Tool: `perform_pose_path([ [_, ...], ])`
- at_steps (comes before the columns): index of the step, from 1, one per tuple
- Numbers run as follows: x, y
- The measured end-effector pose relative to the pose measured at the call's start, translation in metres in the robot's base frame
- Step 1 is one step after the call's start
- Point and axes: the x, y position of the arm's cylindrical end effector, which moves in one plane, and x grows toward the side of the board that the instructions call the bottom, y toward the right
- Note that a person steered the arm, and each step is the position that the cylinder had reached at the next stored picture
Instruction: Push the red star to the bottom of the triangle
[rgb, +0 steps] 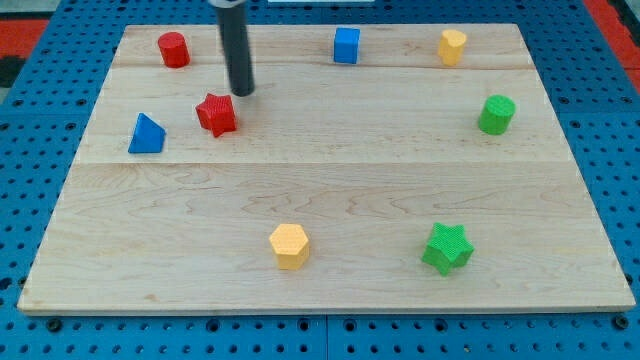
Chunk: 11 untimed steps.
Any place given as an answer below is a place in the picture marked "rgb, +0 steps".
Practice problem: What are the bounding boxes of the yellow heart block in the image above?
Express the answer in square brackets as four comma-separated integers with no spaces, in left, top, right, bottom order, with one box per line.
[437,29,467,66]

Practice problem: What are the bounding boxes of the blue cube block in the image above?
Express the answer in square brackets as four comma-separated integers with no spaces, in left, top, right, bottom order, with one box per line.
[333,27,360,64]

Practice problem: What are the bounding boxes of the silver rod mount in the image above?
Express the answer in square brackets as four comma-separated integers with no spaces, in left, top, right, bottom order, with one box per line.
[208,0,246,9]

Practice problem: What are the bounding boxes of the green star block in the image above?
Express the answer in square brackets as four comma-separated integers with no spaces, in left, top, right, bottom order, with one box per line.
[421,222,475,276]

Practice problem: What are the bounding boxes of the blue triangle block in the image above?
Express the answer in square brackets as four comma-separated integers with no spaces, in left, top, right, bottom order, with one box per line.
[128,113,166,154]

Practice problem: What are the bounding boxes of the green cylinder block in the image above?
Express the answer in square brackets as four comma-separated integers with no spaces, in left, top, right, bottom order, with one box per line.
[478,94,516,135]

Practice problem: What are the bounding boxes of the yellow hexagon block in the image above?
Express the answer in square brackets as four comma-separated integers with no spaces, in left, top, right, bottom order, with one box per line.
[269,223,310,270]

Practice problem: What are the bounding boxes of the red star block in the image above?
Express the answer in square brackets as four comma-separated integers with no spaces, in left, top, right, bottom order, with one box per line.
[195,93,237,137]

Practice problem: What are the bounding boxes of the wooden board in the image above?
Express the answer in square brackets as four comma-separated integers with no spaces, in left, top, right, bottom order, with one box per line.
[18,24,635,316]

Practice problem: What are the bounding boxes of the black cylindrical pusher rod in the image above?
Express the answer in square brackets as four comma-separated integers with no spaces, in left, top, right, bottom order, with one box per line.
[215,3,254,97]

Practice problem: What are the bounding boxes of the red cylinder block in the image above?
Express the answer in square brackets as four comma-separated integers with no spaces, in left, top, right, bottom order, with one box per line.
[157,32,190,68]

